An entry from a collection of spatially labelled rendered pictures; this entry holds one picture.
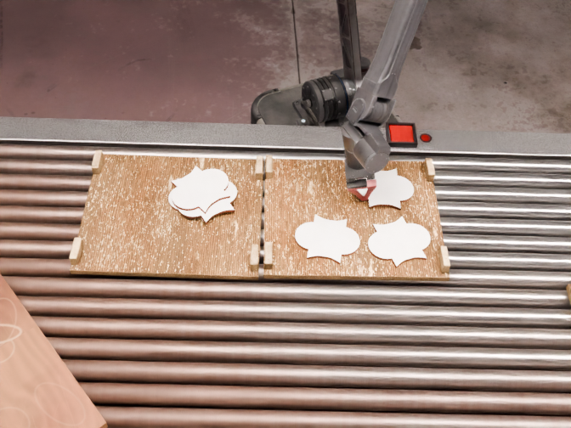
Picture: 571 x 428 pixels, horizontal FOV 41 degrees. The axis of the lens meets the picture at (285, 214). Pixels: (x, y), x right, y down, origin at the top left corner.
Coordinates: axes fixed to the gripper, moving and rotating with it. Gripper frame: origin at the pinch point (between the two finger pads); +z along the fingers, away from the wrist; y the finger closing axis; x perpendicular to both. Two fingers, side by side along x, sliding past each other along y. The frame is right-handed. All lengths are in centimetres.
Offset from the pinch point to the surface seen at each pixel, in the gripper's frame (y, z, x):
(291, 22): 189, 93, 32
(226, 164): 7.3, -5.4, 32.5
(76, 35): 175, 71, 132
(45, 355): -51, -23, 60
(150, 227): -13, -9, 48
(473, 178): 6.0, 9.1, -26.9
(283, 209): -6.7, -2.7, 18.8
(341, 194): -1.6, 0.2, 5.3
